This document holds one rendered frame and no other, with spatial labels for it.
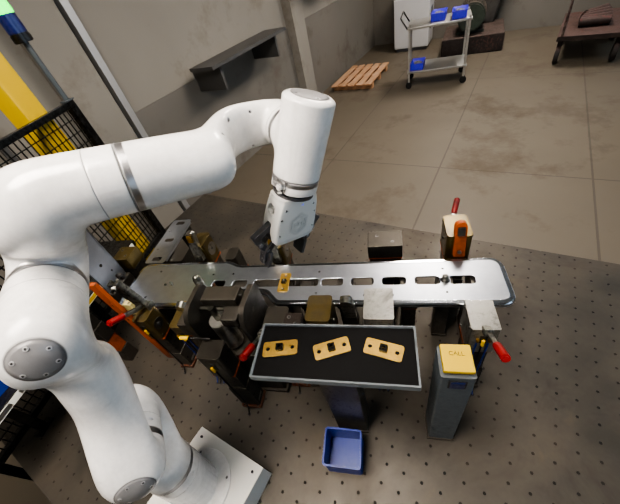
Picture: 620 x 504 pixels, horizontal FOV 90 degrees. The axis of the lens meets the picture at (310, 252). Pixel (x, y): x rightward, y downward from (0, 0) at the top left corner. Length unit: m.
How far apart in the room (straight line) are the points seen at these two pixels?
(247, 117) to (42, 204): 0.31
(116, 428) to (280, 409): 0.64
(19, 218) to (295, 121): 0.35
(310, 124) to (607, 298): 1.32
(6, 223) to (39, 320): 0.12
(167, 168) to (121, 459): 0.53
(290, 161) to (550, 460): 1.05
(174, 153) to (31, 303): 0.25
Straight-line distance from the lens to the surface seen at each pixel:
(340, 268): 1.09
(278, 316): 0.92
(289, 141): 0.50
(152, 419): 0.83
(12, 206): 0.46
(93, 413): 0.68
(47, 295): 0.52
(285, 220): 0.56
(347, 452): 1.14
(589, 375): 1.36
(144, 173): 0.44
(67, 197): 0.45
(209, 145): 0.45
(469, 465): 1.15
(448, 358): 0.73
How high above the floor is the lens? 1.81
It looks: 43 degrees down
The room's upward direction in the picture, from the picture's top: 16 degrees counter-clockwise
